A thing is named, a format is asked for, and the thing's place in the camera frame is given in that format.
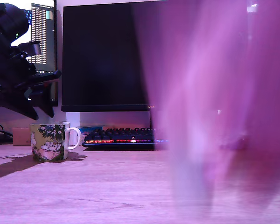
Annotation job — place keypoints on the person's hand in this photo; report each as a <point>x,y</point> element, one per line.
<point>212,93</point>

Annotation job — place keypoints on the small brown box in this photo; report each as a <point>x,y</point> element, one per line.
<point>21,136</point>

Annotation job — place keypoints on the black monitor base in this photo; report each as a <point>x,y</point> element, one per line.
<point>1,139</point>

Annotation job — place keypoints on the illustrated ceramic mug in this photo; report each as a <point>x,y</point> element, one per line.
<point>51,142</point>

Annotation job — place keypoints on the lit computer monitor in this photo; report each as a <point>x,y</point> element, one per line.
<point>50,46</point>

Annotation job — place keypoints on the blue tissue pack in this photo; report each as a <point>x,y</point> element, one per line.
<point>88,131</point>

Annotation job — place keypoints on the large black computer monitor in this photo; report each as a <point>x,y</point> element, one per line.
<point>102,58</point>

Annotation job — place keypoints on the backlit black keyboard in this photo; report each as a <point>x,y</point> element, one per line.
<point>119,136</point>

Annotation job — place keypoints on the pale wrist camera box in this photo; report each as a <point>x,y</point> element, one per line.
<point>35,49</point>

